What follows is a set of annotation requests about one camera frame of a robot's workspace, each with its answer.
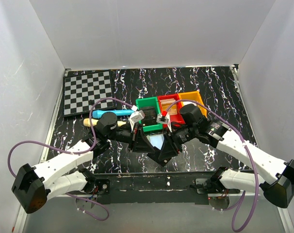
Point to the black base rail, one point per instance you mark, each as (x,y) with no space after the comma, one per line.
(163,187)

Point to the yellow plastic bin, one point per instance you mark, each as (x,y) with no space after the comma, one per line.
(193,95)

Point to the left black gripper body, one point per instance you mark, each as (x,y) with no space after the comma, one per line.
(134,139)

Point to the orange card in red bin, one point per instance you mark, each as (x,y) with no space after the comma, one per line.
(165,103)

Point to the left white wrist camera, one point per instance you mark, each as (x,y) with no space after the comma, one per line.
(136,117)

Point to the black card in green bin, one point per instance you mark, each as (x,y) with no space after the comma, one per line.
(150,115)

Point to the cream plastic crayon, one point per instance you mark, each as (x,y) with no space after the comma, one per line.
(93,122)

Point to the checkered chessboard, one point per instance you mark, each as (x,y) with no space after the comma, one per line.
(80,89)

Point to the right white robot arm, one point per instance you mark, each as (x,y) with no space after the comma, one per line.
(273,178)

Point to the green plastic bin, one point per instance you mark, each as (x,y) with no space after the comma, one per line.
(152,101)

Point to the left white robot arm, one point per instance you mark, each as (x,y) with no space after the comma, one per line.
(35,185)

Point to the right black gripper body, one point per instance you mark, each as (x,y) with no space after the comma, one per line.
(171,140)

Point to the red plastic bin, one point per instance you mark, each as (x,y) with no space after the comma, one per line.
(175,118)

